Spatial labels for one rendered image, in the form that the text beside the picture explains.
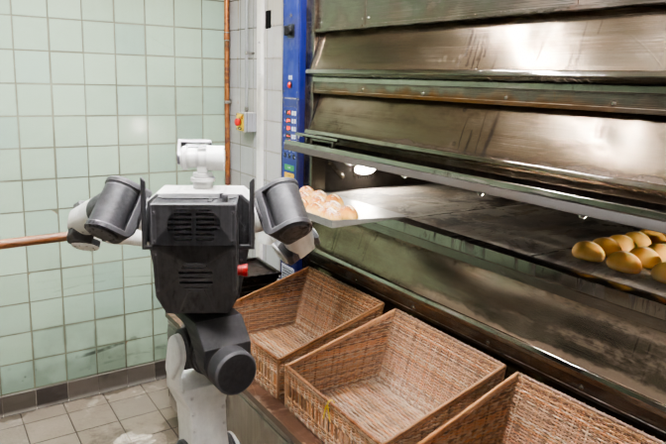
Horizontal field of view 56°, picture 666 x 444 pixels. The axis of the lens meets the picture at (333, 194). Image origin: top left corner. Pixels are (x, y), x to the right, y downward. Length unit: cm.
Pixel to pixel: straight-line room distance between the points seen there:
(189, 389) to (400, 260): 96
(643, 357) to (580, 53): 79
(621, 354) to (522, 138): 64
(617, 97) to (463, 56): 55
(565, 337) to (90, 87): 247
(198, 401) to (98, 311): 182
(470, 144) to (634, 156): 55
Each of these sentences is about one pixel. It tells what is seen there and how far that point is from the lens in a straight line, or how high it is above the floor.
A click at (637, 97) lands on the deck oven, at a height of 167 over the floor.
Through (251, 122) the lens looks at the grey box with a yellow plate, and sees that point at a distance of 328.
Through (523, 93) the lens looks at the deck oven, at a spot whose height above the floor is 167.
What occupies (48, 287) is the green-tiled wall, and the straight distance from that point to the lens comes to 349.
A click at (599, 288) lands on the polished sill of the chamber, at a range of 182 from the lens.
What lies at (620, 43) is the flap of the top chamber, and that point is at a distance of 176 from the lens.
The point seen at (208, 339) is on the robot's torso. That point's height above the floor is 105.
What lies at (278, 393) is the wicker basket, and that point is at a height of 60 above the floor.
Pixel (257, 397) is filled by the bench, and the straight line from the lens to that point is 234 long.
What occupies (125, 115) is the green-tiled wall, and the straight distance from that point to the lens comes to 342.
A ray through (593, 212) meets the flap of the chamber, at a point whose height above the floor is 140.
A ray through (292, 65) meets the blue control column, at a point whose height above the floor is 175.
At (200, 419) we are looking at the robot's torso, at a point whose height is 77.
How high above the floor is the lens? 170
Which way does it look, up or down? 10 degrees down
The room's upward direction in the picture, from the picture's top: 2 degrees clockwise
